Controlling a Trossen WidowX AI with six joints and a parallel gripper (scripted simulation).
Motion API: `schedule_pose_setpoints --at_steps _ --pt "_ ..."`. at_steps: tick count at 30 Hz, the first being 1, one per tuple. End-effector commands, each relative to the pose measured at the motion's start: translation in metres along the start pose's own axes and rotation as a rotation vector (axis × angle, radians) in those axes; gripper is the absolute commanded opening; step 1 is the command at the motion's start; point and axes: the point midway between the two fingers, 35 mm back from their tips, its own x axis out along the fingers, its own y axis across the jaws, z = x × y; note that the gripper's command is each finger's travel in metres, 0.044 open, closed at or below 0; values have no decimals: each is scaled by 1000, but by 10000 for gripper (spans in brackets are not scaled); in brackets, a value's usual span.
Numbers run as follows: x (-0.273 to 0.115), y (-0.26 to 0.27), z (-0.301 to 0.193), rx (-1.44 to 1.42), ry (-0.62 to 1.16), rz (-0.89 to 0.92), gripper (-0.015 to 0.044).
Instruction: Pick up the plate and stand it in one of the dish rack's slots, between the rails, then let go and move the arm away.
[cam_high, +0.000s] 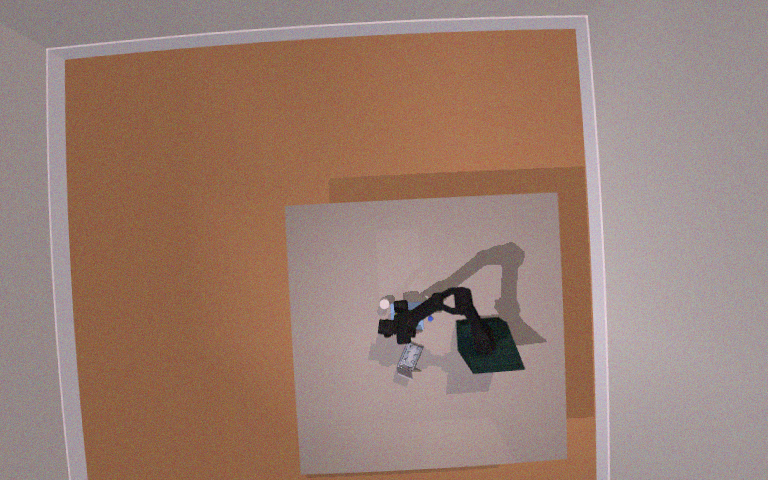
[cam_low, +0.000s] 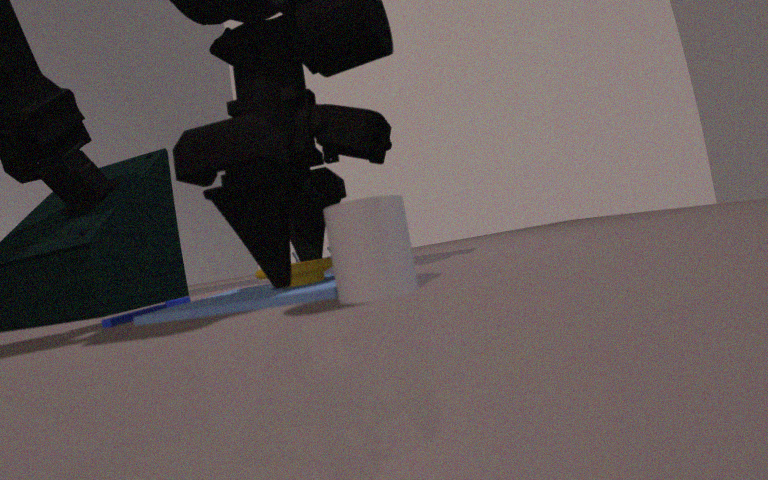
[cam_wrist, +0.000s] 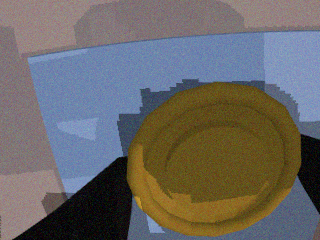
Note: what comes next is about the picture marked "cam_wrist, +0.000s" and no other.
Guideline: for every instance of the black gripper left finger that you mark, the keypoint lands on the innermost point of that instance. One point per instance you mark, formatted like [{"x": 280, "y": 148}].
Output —
[{"x": 101, "y": 210}]

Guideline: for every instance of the yellow round plate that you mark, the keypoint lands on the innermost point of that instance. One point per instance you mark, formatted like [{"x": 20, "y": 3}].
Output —
[{"x": 214, "y": 159}]

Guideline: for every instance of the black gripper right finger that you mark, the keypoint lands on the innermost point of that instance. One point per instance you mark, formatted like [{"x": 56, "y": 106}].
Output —
[{"x": 309, "y": 172}]

